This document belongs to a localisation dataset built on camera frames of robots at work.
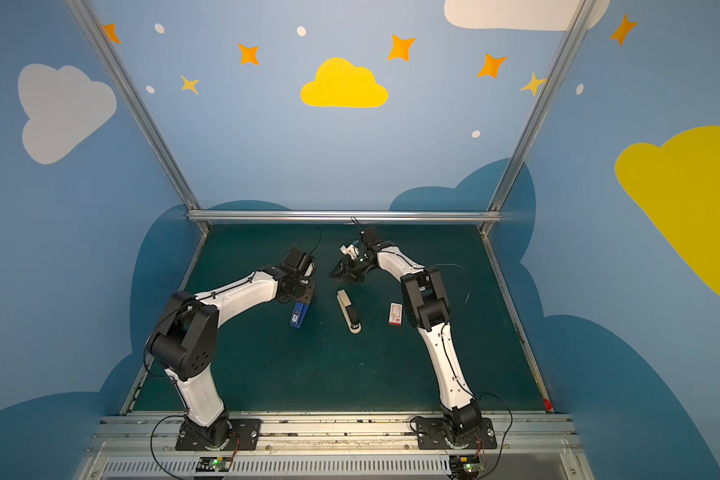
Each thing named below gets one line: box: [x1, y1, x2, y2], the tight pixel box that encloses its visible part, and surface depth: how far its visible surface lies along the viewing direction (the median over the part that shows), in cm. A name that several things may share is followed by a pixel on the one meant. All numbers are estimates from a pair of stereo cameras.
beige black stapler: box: [336, 289, 362, 333], surface depth 95 cm
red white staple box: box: [389, 302, 403, 326], surface depth 98 cm
